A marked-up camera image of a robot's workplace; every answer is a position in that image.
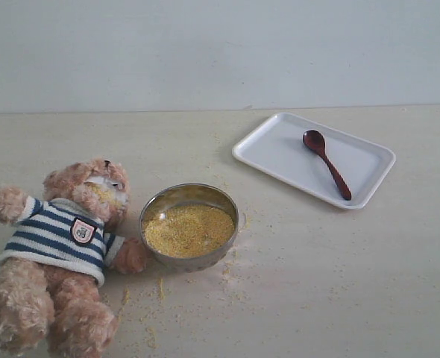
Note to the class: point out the beige teddy bear striped sweater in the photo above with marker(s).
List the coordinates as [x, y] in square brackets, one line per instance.
[52, 267]

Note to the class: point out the yellow millet grains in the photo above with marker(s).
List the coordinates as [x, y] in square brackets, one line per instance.
[187, 231]

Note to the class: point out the white rectangular plastic tray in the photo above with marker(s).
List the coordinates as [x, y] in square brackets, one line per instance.
[276, 148]

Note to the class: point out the steel bowl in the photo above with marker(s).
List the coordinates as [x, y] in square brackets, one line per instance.
[184, 194]

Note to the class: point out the dark red wooden spoon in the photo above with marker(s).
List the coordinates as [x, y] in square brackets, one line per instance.
[315, 142]

